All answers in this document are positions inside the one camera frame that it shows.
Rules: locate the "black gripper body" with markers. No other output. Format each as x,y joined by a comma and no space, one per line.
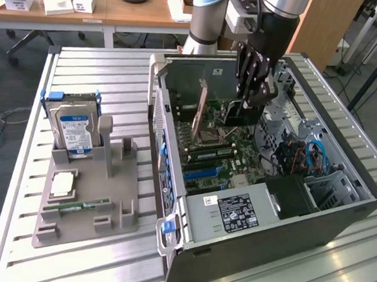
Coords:
275,36

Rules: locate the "black Nvidia graphics card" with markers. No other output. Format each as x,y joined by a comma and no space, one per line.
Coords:
234,118

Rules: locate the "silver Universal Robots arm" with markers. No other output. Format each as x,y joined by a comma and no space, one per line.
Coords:
205,24

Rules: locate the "perforated metal drive cage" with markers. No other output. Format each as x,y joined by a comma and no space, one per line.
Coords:
281,122

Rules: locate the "wooden cabinet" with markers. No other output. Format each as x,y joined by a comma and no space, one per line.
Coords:
324,34

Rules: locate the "CPU socket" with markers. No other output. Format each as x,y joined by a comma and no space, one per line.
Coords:
211,137

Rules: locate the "green motherboard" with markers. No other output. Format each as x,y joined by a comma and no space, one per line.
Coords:
242,158

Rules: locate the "black labelled RAM stick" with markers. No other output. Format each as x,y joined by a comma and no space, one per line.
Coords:
211,155

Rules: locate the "white paper stack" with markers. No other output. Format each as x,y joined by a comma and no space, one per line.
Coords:
177,11

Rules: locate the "blue expansion slot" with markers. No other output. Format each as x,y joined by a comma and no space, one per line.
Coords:
205,174

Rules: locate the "black tripod pole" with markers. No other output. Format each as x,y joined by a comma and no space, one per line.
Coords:
376,75

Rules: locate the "black plastic shroud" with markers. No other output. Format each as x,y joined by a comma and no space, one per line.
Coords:
288,198

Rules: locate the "wooden office desk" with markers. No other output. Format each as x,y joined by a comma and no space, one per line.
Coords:
136,12

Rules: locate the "metal disk bay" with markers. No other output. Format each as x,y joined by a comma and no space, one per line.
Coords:
331,191

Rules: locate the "grey power supply unit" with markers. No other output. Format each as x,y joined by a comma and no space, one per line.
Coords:
202,220

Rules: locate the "black open PC case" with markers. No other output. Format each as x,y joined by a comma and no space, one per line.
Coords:
264,251

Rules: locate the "blue case release latch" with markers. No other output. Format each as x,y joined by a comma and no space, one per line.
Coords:
167,228

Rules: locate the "white printed carton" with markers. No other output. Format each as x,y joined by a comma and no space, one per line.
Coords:
83,2

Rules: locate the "hard disk in blue carrier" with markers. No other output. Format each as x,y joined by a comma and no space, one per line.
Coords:
75,132

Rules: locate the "grey plastic parts rack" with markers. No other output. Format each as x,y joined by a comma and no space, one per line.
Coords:
87,178

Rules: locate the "white open cardboard box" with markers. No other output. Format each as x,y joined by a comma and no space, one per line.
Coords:
57,5

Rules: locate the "silver CPU chip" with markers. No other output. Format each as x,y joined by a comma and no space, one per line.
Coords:
62,185

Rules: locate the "green RAM stick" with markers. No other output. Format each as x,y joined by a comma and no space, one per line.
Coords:
72,207

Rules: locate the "black chair base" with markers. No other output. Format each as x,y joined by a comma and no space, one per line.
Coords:
13,60

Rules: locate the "white labelled box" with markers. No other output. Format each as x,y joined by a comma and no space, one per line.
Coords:
19,5

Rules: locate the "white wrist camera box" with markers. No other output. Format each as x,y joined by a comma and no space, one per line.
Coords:
237,20

